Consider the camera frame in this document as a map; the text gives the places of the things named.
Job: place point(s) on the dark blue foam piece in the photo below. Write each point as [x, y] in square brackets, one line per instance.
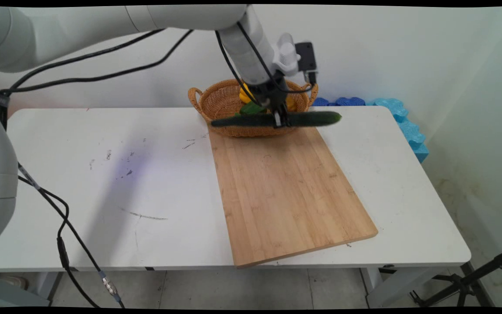
[342, 101]

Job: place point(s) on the large green bell pepper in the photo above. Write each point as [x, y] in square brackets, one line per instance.
[251, 109]

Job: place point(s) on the black tripod stand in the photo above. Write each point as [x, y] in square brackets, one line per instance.
[464, 283]

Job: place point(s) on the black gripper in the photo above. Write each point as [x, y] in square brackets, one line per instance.
[270, 91]

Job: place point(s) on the woven wicker basket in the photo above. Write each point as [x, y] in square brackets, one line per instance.
[218, 102]

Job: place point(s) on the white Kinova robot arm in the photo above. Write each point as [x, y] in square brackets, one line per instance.
[59, 30]

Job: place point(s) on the wooden cutting board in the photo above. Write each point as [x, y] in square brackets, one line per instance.
[286, 192]

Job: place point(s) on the white table leg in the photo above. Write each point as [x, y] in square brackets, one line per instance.
[403, 283]
[48, 285]

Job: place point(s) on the yellow bell pepper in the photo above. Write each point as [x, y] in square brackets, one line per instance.
[291, 103]
[245, 93]

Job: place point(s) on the light blue foam piece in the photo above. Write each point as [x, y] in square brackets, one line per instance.
[410, 131]

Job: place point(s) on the long dark green cucumber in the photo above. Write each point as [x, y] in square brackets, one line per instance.
[312, 118]

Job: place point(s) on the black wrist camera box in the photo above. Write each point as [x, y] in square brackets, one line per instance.
[305, 56]

